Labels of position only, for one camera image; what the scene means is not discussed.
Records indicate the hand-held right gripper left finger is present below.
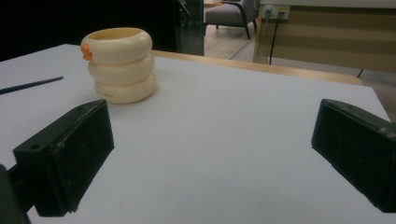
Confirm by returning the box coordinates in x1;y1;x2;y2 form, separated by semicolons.
12;99;115;217

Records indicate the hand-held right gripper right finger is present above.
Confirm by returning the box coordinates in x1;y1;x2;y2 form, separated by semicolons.
310;98;396;214

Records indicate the dark pen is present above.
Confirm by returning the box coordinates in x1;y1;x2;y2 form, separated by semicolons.
0;76;64;95

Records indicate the cream ringed pen holder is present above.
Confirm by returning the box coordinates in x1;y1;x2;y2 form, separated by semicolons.
79;27;159;105

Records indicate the dark glass partition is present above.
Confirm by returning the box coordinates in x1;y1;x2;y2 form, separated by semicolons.
174;0;205;57

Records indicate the grey armchair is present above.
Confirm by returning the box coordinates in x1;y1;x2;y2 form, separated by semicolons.
204;0;260;40

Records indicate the wooden wall panel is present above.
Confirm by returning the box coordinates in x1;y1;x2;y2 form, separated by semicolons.
253;4;396;75

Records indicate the black power cable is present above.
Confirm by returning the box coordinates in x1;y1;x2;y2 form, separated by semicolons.
268;11;286;65

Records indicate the wall socket plate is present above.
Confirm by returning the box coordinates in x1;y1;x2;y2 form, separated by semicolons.
262;5;291;21

